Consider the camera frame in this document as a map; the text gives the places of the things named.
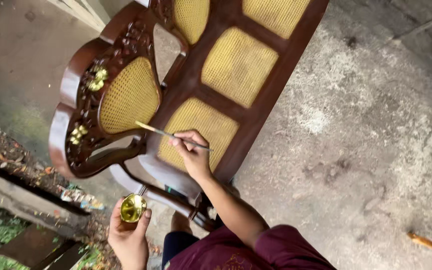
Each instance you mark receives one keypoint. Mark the person's right hand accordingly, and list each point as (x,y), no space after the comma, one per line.
(195,159)

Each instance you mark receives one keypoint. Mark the person's left hand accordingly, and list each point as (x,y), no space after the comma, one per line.
(128,240)

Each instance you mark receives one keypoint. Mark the small gold paint cup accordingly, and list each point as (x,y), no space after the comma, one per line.
(132,207)

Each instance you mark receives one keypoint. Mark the thin wooden paintbrush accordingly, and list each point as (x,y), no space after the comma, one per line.
(171,135)

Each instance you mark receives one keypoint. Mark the black green slipper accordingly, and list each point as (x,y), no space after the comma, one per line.
(174,191)

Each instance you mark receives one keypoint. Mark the person's dark blue shorts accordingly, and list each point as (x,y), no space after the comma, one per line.
(176,245)

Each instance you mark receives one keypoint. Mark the crumpled colourful wrapper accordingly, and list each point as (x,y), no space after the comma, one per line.
(83,199)

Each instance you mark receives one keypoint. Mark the carved brown cane bench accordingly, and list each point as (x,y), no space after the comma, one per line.
(186,78)

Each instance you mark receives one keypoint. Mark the dark brown wooden board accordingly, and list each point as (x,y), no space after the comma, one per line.
(32,245)

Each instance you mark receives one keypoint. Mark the person's maroon shirt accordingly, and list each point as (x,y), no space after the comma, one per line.
(253,251)

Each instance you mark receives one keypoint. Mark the heap of dry leaf litter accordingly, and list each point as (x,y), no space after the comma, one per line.
(13,157)

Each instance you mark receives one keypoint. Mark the brown wooden stick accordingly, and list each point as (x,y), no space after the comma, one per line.
(431,245)

